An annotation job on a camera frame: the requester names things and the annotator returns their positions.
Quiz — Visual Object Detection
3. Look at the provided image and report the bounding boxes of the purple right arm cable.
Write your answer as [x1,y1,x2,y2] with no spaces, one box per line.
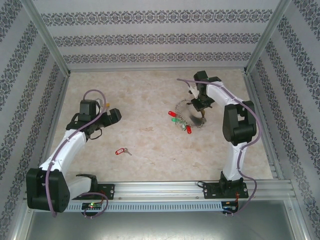
[176,77,261,216]

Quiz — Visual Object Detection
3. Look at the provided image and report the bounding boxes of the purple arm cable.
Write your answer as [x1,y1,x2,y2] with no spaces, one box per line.
[44,89,110,218]
[176,77,261,216]

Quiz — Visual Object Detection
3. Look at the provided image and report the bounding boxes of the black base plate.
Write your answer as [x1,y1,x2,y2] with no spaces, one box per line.
[97,183,116,200]
[203,181,250,200]

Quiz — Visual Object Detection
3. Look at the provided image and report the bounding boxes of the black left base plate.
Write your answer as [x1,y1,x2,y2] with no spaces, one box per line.
[97,183,116,200]

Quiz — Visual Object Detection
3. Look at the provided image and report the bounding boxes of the grey metal sheet shelf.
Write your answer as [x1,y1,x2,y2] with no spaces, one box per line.
[23,211,303,240]

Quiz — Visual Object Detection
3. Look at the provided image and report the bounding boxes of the right circuit board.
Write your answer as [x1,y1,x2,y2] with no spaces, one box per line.
[221,201,240,215]

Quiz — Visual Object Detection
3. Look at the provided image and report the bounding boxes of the slotted grey cable duct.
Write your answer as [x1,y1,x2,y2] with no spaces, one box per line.
[33,201,223,213]

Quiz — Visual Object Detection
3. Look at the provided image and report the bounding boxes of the aluminium side rail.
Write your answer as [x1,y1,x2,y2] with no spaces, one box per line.
[34,73,72,183]
[242,71,287,181]

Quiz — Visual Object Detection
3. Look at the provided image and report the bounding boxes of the aluminium frame post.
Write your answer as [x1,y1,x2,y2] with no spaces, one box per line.
[243,0,293,75]
[21,0,72,77]

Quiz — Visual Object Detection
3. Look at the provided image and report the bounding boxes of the thin black cable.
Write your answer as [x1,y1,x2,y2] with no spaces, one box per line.
[87,126,103,140]

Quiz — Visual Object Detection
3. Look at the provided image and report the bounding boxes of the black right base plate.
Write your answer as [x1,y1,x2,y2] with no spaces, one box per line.
[203,181,250,200]

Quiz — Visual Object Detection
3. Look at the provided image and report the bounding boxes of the left circuit board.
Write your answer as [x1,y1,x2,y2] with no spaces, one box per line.
[81,202,103,210]

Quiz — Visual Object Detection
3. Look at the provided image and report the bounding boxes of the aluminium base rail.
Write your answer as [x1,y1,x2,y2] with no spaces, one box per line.
[23,180,295,201]

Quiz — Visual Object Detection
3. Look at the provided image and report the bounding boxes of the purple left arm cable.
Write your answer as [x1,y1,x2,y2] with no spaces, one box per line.
[44,89,110,218]

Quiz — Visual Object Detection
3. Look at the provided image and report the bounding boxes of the circuit board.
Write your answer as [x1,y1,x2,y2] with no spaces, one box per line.
[81,202,103,210]
[221,201,240,215]

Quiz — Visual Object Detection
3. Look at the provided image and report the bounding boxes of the metal keyring plate with rings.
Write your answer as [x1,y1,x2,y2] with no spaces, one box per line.
[174,98,208,131]

